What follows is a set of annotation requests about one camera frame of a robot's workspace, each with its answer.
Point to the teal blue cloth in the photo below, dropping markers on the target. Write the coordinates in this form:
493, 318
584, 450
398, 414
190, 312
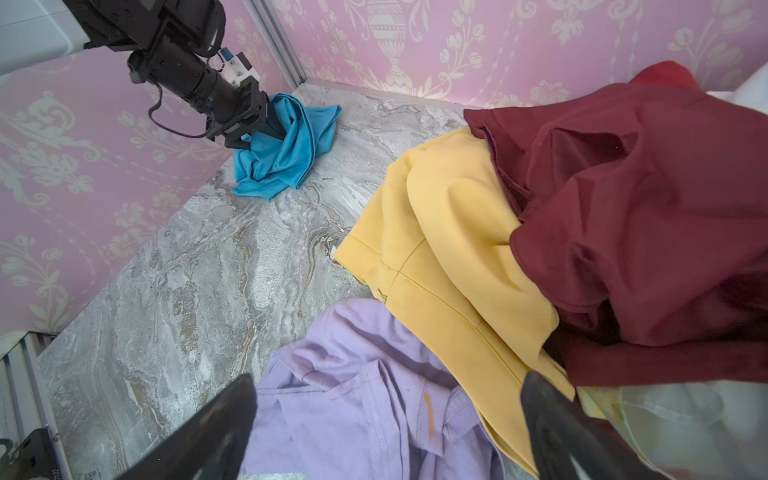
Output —
268, 165

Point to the yellow cloth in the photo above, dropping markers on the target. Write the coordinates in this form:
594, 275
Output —
433, 245

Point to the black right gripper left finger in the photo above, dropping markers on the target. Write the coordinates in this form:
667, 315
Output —
210, 445

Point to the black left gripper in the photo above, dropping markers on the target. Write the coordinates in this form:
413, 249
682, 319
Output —
232, 112

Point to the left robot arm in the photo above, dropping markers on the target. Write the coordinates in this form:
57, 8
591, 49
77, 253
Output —
34, 32

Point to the white cloth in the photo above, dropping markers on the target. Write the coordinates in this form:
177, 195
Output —
690, 420

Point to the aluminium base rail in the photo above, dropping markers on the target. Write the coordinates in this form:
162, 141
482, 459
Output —
25, 404

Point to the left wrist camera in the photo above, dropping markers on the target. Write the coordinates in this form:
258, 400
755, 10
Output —
236, 69

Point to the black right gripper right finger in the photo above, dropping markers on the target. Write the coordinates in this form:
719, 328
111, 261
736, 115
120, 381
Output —
566, 444

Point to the aluminium corner post left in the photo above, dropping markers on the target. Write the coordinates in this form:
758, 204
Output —
268, 23

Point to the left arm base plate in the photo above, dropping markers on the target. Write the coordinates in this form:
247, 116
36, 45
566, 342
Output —
33, 458

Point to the lavender cloth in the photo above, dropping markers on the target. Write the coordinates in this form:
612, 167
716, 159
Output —
361, 397

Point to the maroon cloth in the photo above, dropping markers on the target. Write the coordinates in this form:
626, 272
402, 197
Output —
536, 154

